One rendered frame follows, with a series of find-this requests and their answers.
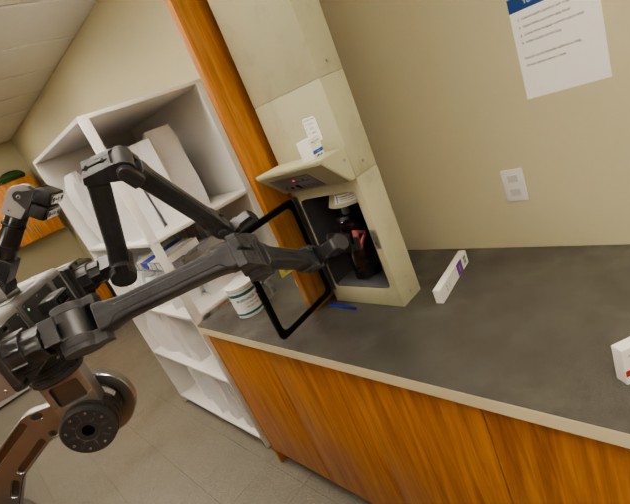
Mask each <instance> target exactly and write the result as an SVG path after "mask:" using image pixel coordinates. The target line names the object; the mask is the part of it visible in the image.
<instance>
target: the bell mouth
mask: <svg viewBox="0 0 630 504"><path fill-rule="evenodd" d="M355 203H358V200H357V198H356V196H355V194H354V193H352V192H346V193H340V194H334V195H329V208H331V209H338V208H343V207H347V206H350V205H353V204H355Z"/></svg>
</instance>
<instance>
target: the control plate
mask: <svg viewBox="0 0 630 504"><path fill-rule="evenodd" d="M301 178H303V179H304V180H301ZM292 180H294V181H295V182H293V181H292ZM313 182H314V183H315V184H313ZM308 183H309V184H310V185H308ZM270 184H272V185H274V186H276V187H279V188H281V189H283V190H285V191H287V192H292V191H297V190H302V189H307V188H312V187H317V186H323V185H327V184H325V183H323V182H321V181H319V180H317V179H315V178H313V177H312V176H310V175H308V174H304V175H300V176H296V177H292V178H288V179H283V180H279V181H275V182H271V183H270ZM303 184H304V185H305V186H303ZM295 185H299V186H301V187H303V188H299V187H296V186H295ZM291 187H294V188H295V189H291ZM286 188H288V190H287V189H286Z"/></svg>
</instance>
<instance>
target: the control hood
mask: <svg viewBox="0 0 630 504"><path fill-rule="evenodd" d="M304 174H308V175H310V176H312V177H313V178H315V179H317V180H319V181H321V182H323V183H325V184H327V185H323V186H328V185H333V184H338V183H344V182H349V181H352V180H354V179H355V174H354V172H353V169H352V166H351V164H350V161H349V158H348V156H347V153H346V150H345V148H344V147H341V148H338V149H334V150H331V151H327V152H325V154H324V155H322V156H321V157H319V158H317V159H315V160H312V161H309V162H305V163H303V160H302V159H299V160H295V161H292V162H288V163H285V164H281V165H278V166H276V167H274V168H272V169H271V170H269V171H267V172H265V173H263V174H261V175H260V176H258V177H256V180H257V181H258V182H261V183H263V184H265V185H267V186H269V187H271V188H274V189H276V190H278V191H280V192H282V193H284V194H287V193H292V192H298V191H303V190H308V189H313V188H318V187H323V186H317V187H312V188H307V189H302V190H297V191H292V192H287V191H285V190H283V189H281V188H279V187H276V186H274V185H272V184H270V183H271V182H275V181H279V180H283V179H288V178H292V177H296V176H300V175H304Z"/></svg>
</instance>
